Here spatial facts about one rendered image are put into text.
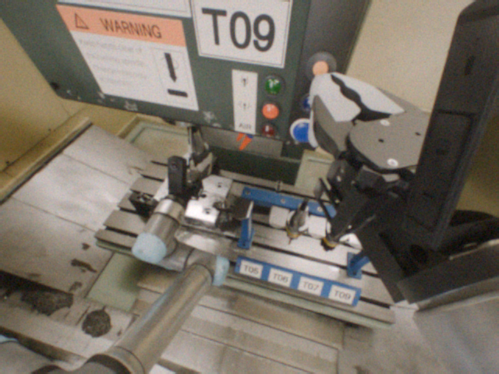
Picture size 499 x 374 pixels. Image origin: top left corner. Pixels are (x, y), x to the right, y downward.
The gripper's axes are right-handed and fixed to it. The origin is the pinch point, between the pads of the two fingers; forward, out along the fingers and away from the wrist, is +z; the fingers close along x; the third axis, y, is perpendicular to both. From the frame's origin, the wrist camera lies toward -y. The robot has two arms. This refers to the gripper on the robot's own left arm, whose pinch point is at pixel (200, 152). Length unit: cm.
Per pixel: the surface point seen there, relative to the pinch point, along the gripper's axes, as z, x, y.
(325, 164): 76, 54, 67
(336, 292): -22, 55, 32
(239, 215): -16.7, 18.1, 4.3
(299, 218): -15.8, 34.1, -0.3
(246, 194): -9.7, 18.2, 3.3
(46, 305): -54, -61, 60
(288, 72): -21, 26, -39
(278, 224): -16.6, 29.4, 4.3
